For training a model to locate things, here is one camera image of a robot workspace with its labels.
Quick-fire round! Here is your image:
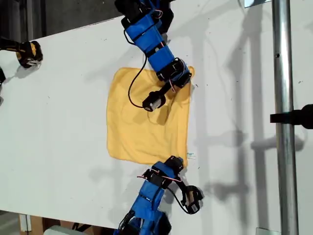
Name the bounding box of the yellow black table clamp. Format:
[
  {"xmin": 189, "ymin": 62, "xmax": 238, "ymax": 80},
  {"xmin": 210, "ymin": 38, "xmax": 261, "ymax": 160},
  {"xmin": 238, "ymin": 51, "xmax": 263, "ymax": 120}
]
[{"xmin": 0, "ymin": 36, "xmax": 44, "ymax": 69}]

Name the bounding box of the white table leg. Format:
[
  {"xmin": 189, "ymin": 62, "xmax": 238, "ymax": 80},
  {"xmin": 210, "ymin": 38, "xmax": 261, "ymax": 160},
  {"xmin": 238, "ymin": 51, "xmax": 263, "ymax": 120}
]
[{"xmin": 19, "ymin": 214, "xmax": 32, "ymax": 232}]

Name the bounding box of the black camera box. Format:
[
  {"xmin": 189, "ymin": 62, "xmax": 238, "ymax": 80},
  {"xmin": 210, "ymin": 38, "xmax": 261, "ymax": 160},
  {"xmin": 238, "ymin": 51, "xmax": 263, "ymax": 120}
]
[
  {"xmin": 184, "ymin": 186, "xmax": 204, "ymax": 214},
  {"xmin": 142, "ymin": 91, "xmax": 167, "ymax": 112}
]

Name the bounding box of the short black camera stalk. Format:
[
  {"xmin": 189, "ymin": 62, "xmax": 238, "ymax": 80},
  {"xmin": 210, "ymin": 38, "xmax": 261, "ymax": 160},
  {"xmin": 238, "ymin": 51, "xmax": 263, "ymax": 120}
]
[
  {"xmin": 156, "ymin": 82, "xmax": 173, "ymax": 98},
  {"xmin": 171, "ymin": 180, "xmax": 190, "ymax": 204}
]

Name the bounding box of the yellow microfibre towel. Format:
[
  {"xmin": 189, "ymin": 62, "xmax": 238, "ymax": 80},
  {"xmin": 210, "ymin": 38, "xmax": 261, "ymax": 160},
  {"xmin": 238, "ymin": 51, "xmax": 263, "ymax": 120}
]
[{"xmin": 106, "ymin": 65, "xmax": 196, "ymax": 168}]

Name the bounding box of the white bin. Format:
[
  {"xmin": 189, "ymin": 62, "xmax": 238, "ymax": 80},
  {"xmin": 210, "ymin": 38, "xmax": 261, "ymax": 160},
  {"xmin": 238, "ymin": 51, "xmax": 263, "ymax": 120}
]
[{"xmin": 44, "ymin": 225, "xmax": 74, "ymax": 235}]

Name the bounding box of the steel post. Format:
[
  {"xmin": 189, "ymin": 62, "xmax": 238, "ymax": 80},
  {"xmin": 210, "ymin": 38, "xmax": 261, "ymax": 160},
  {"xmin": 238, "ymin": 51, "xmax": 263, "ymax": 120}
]
[{"xmin": 271, "ymin": 0, "xmax": 300, "ymax": 235}]

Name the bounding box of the black post clamp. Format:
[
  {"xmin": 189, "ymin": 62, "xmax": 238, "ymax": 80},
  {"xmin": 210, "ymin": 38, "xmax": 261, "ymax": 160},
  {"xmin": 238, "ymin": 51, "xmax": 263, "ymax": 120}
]
[{"xmin": 269, "ymin": 104, "xmax": 313, "ymax": 130}]

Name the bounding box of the brown cardboard box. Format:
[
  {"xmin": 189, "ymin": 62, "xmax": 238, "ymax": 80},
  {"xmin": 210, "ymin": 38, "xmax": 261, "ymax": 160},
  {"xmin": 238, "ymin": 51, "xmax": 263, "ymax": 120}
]
[{"xmin": 30, "ymin": 215, "xmax": 98, "ymax": 235}]

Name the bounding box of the black camera cable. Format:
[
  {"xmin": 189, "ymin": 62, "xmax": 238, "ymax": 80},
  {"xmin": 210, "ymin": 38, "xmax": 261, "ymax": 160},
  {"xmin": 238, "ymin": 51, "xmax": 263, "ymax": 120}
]
[
  {"xmin": 127, "ymin": 55, "xmax": 149, "ymax": 108},
  {"xmin": 167, "ymin": 188, "xmax": 196, "ymax": 215}
]

